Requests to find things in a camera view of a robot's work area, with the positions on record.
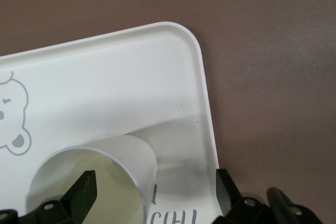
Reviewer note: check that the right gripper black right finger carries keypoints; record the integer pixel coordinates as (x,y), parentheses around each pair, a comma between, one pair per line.
(228,197)

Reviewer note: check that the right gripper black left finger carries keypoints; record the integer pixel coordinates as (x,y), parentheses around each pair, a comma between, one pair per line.
(78,195)

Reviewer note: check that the white plastic cup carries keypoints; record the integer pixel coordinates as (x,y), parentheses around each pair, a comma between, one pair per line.
(136,161)

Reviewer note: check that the cream tray with bear print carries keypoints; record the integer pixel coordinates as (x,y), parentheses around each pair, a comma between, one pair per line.
(118,82)

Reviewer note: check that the brown table cover mat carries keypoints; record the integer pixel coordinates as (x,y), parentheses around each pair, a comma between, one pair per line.
(262,51)

